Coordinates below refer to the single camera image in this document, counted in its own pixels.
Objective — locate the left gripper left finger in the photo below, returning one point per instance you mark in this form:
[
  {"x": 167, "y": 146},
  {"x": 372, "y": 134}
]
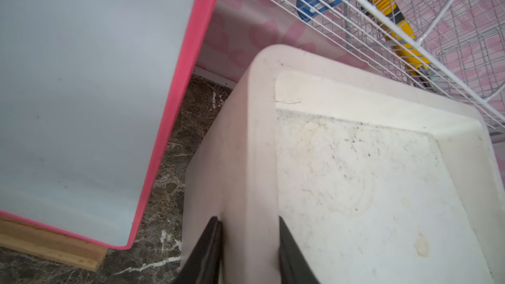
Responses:
[{"x": 203, "y": 264}]

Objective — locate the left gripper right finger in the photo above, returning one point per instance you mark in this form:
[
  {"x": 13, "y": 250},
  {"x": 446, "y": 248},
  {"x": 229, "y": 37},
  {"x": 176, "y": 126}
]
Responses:
[{"x": 294, "y": 268}]

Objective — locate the white three-drawer cabinet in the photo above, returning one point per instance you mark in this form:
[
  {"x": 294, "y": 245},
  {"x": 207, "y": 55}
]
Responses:
[{"x": 377, "y": 181}]

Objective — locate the pink-framed whiteboard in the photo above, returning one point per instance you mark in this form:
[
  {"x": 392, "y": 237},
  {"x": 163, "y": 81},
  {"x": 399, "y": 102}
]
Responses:
[{"x": 90, "y": 91}]

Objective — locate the yellow black utility knife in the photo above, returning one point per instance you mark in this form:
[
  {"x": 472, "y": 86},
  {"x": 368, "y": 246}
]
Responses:
[{"x": 416, "y": 64}]

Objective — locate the white wire wall shelf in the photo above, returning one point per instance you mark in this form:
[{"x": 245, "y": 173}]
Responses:
[{"x": 462, "y": 39}]

